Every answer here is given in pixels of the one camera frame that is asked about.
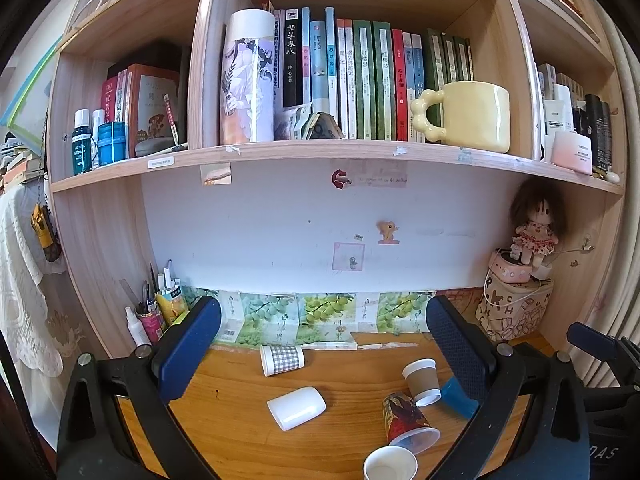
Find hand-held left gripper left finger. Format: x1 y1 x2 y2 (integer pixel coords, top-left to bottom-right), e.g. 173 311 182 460
57 296 222 480

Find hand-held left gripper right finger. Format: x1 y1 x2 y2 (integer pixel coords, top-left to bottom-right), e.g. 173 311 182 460
426 295 592 480

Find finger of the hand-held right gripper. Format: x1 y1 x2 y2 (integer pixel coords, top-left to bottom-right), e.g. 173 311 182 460
567 322 626 362

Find blue paper cup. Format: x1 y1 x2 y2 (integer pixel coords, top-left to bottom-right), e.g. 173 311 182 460
442 377 479 420

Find brown sleeve paper cup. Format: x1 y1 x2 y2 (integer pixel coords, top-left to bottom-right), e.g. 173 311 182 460
402 358 443 408

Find red patterned paper cup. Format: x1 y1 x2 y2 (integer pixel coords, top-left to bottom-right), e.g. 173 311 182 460
382 391 441 456

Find checkered paper cup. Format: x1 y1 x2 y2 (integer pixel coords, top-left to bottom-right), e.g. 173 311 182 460
260 344 306 377

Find plain white cup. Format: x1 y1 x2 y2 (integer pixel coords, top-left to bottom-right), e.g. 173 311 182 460
266 386 327 432

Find white paper cup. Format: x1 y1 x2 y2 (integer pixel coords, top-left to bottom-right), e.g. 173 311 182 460
363 445 418 480

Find row of upright books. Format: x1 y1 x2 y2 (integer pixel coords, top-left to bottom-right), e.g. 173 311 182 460
260 0 475 142

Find pen holder with pens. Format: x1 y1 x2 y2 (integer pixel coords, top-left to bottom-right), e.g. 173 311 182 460
135 259 190 345

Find white spray bottle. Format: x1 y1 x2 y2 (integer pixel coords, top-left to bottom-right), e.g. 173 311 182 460
124 305 152 347

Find letter print storage bag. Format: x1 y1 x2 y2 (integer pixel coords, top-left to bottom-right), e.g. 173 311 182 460
474 275 556 344

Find small pink box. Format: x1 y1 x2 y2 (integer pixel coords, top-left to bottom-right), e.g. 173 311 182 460
492 247 534 282

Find brown haired rag doll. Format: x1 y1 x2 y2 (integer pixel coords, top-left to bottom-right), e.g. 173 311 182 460
508 179 569 267

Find orange cartoon sticker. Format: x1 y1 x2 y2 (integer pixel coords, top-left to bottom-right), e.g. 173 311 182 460
377 219 401 245

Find grape print paper border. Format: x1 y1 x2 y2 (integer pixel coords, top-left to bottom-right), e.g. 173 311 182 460
179 285 434 347

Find wooden bookshelf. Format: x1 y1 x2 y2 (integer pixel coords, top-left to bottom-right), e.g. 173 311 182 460
45 0 630 361

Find pink square sticker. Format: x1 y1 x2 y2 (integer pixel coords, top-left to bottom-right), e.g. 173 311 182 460
332 242 366 272

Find taped photo sticker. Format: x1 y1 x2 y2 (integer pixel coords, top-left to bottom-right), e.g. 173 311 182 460
199 162 234 186

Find white lace cloth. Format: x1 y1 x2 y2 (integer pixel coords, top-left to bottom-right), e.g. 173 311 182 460
0 185 64 377

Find pink cosmetic tube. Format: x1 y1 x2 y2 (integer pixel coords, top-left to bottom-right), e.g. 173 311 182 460
551 130 594 175

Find grey stone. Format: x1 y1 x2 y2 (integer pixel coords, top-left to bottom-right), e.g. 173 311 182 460
133 137 177 159

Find group of black cosmetic bottles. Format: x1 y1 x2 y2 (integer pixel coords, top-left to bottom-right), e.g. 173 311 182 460
574 93 616 174

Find blue jar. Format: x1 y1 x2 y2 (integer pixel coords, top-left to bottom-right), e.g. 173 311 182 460
97 121 129 166

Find teal bottle white cap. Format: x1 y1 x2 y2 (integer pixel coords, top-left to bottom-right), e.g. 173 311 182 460
71 108 95 177

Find group of white cosmetic bottles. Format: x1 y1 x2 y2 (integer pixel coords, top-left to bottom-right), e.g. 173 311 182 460
537 62 577 162

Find yellow ceramic mug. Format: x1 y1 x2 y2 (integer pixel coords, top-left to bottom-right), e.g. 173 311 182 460
410 80 512 155

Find slim white bottle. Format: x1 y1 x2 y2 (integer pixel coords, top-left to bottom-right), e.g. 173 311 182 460
91 108 106 170

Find group of red books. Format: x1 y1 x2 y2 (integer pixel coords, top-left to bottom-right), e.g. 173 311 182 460
101 40 190 159

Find stack of papers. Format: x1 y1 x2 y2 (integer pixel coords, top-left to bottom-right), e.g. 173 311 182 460
0 130 49 187

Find folded banknotes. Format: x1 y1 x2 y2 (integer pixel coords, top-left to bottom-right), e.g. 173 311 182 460
274 105 346 141

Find white floral cylinder tube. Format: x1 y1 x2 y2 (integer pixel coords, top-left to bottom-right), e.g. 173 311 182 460
219 8 277 145

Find clear plastic folder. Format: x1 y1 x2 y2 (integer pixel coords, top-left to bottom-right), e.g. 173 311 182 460
0 35 64 132

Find yellow keychain charm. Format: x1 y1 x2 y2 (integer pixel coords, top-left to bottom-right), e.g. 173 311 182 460
30 203 61 262

